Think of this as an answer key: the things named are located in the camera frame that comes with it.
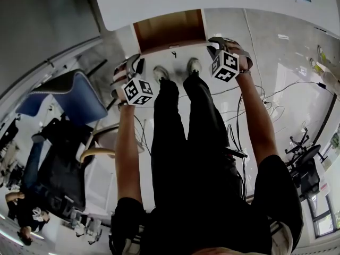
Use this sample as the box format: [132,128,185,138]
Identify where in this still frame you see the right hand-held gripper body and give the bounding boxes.
[208,49,254,83]

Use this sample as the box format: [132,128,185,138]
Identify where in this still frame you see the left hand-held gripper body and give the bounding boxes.
[109,73,155,106]

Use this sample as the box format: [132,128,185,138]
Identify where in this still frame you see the person's left forearm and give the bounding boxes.
[114,102,146,169]

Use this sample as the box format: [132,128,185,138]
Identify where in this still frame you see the person's right forearm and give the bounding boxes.
[234,70,280,159]

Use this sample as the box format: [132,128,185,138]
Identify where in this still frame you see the person's left hand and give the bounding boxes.
[113,62,133,82]

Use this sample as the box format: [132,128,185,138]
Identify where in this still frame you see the person's right hand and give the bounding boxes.
[225,40,245,55]

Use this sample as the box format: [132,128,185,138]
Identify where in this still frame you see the person's left grey shoe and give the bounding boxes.
[152,65,171,84]

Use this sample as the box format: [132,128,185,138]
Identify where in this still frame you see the person's grey shoe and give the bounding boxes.
[186,57,203,76]
[152,65,171,84]

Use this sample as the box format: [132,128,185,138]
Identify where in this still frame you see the person's right grey shoe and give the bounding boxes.
[186,57,203,76]

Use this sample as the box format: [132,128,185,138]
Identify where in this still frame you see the blue padded chair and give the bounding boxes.
[15,69,109,126]

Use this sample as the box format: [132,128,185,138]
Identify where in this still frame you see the wooden armrest chair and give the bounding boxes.
[79,123,146,165]

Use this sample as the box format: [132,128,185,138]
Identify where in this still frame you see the person's black trousers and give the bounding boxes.
[150,74,240,211]

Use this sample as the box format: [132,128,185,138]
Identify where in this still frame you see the black office chair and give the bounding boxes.
[31,116,94,213]

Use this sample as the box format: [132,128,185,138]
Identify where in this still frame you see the black swivel chair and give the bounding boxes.
[283,127,328,202]

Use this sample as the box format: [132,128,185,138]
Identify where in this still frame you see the person's black shirt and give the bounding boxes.
[111,154,304,255]

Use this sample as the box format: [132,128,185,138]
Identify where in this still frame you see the person's face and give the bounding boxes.
[196,245,245,255]

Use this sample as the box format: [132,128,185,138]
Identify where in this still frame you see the person's beige bag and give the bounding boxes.
[267,220,295,255]

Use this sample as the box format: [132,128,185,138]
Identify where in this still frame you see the long white cable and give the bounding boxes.
[242,8,268,92]

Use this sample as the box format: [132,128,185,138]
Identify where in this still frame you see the long black cable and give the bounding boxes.
[261,80,336,106]

